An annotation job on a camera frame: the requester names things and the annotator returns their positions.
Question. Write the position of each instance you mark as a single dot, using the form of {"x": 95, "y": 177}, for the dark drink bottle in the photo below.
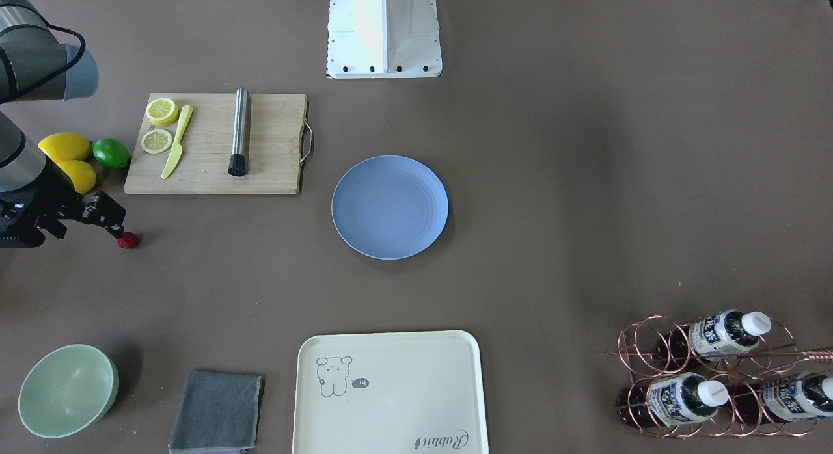
{"x": 711, "y": 339}
{"x": 684, "y": 399}
{"x": 802, "y": 396}

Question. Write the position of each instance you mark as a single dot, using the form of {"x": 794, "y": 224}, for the cream rabbit tray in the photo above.
{"x": 394, "y": 392}

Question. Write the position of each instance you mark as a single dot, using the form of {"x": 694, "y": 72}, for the lemon slice upper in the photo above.
{"x": 156, "y": 141}

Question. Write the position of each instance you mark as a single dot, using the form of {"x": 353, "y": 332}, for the whole lemon upper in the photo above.
{"x": 81, "y": 174}

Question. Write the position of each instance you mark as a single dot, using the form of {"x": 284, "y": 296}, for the blue round plate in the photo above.
{"x": 389, "y": 207}

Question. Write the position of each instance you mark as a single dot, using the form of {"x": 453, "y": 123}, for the steel muddler black tip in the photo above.
{"x": 238, "y": 164}

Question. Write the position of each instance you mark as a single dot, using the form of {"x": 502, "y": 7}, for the lemon half lower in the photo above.
{"x": 162, "y": 111}

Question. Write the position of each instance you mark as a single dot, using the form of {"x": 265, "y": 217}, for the whole lemon lower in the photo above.
{"x": 65, "y": 146}

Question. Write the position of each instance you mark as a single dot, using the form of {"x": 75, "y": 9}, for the whole lemon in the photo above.
{"x": 65, "y": 146}
{"x": 81, "y": 174}

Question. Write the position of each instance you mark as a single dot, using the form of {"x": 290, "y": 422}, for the green lime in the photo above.
{"x": 111, "y": 153}

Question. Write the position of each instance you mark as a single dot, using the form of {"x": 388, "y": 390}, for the grey folded cloth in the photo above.
{"x": 219, "y": 413}

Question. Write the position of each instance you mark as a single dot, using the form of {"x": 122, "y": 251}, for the yellow plastic knife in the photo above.
{"x": 177, "y": 150}

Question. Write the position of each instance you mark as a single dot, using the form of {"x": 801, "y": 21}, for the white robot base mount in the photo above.
{"x": 383, "y": 39}

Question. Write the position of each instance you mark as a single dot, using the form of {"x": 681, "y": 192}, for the green bowl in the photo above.
{"x": 68, "y": 390}

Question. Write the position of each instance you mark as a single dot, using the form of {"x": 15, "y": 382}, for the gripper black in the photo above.
{"x": 47, "y": 195}

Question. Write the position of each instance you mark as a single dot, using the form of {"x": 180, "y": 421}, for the copper wire bottle rack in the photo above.
{"x": 650, "y": 349}

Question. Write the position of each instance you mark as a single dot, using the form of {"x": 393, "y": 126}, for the wooden cutting board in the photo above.
{"x": 275, "y": 149}

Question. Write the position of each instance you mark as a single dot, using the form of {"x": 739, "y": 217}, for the red strawberry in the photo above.
{"x": 128, "y": 240}

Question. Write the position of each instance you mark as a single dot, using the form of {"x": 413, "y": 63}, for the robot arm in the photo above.
{"x": 36, "y": 66}

